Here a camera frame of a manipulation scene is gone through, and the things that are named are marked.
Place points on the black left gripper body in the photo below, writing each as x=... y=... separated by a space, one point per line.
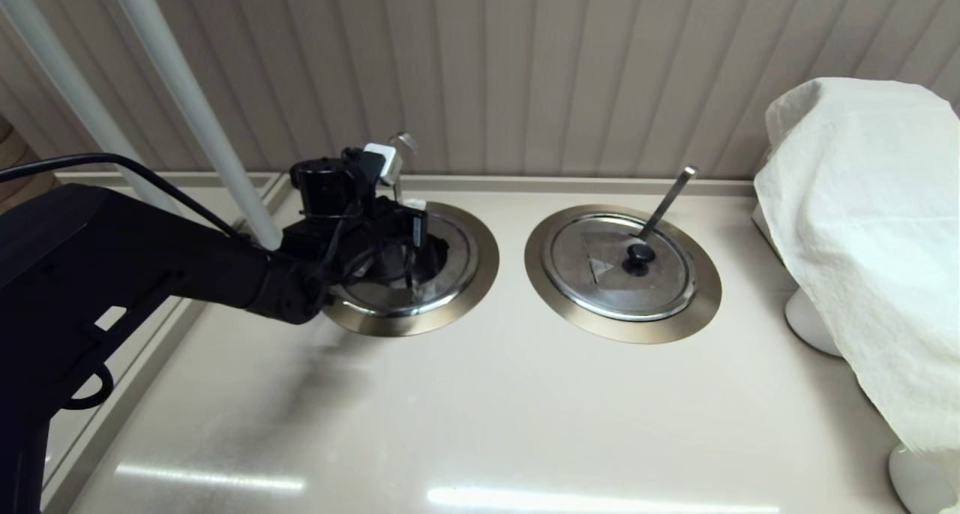
x=382 y=232

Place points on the bamboo steamer stack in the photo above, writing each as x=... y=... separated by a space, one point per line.
x=15 y=142

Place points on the white metal pole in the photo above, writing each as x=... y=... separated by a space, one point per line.
x=71 y=86
x=184 y=97

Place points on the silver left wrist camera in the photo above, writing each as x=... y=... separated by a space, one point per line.
x=381 y=161

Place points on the white cloth cover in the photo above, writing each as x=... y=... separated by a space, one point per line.
x=862 y=236

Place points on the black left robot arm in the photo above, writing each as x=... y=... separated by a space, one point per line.
x=112 y=251

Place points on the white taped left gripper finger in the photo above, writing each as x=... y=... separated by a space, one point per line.
x=415 y=202

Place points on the steel pot lid black knob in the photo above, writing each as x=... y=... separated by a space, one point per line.
x=450 y=289
x=600 y=289

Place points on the white round appliance foot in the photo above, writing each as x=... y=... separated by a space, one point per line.
x=916 y=480
x=806 y=323

